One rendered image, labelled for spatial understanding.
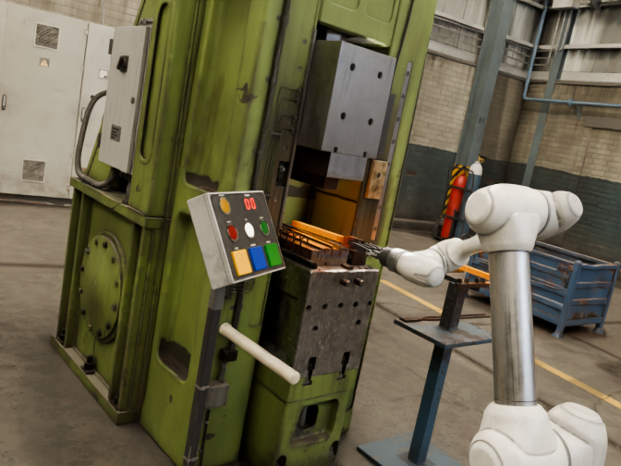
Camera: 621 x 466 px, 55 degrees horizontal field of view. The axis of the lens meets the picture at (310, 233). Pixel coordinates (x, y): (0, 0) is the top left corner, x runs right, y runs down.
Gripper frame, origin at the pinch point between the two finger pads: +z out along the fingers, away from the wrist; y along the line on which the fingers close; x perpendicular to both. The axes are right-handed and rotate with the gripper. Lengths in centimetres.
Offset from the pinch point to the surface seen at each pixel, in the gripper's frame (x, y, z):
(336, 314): -30.9, 1.9, 3.7
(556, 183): 21, 827, 359
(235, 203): 13, -60, -3
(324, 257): -8.6, -5.3, 9.8
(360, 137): 40.2, 1.1, 10.2
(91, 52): 70, 81, 538
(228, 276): -6, -68, -18
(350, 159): 31.1, -1.9, 10.1
